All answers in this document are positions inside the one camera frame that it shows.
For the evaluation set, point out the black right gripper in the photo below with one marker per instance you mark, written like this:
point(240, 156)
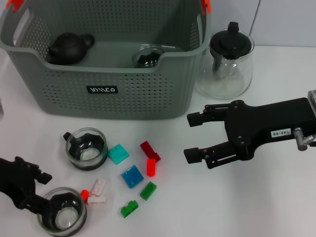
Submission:
point(259, 123)

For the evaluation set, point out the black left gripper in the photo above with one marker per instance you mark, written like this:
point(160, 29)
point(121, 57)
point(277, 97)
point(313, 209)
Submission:
point(17, 185)

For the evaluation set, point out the glass teacup black sleeve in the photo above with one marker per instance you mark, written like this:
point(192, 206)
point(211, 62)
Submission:
point(64, 219)
point(148, 59)
point(86, 166)

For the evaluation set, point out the grey perforated storage bin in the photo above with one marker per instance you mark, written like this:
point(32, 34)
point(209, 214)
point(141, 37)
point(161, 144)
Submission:
point(123, 98)

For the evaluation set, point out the small orange-red toy brick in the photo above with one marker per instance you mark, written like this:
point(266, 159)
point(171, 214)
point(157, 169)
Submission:
point(85, 195)

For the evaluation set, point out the dark red toy brick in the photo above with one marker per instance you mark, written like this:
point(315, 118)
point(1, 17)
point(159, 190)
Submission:
point(147, 149)

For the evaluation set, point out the tall orange-red toy brick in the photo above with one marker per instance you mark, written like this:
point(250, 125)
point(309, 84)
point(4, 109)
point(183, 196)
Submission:
point(151, 168)

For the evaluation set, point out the green flat toy brick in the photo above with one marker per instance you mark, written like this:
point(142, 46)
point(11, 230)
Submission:
point(148, 191)

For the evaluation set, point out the teal square toy brick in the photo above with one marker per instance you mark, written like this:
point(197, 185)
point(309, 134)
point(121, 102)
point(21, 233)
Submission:
point(119, 154)

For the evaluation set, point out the green stepped toy brick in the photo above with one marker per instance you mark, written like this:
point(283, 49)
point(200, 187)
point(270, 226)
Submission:
point(128, 209)

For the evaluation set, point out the blue square toy brick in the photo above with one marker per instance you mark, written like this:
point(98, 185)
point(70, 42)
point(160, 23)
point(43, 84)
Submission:
point(132, 177)

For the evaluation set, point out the glass teapot black lid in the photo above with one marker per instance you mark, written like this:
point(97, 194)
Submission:
point(229, 42)

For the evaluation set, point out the dark clay teapot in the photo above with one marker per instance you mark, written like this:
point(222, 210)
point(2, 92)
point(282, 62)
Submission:
point(69, 47)

